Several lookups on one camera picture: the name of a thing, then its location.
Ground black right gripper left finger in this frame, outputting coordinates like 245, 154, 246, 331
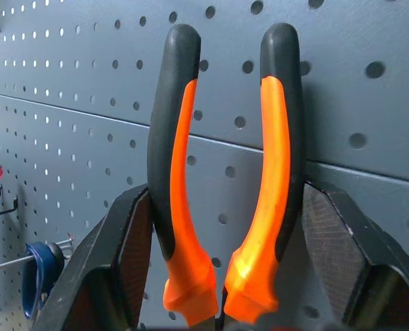
31, 183, 154, 331

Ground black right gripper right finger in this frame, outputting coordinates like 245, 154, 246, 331
300, 174, 409, 331

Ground orange and black pliers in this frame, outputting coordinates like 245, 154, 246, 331
146, 22, 306, 328

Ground silver pegboard hook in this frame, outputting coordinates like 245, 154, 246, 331
0, 237, 74, 274

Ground black pegboard hook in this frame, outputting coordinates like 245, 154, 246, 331
0, 185, 19, 217

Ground grey pegboard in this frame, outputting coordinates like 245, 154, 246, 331
0, 0, 409, 331

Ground blue handled tool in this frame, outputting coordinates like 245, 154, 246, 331
21, 241, 66, 320

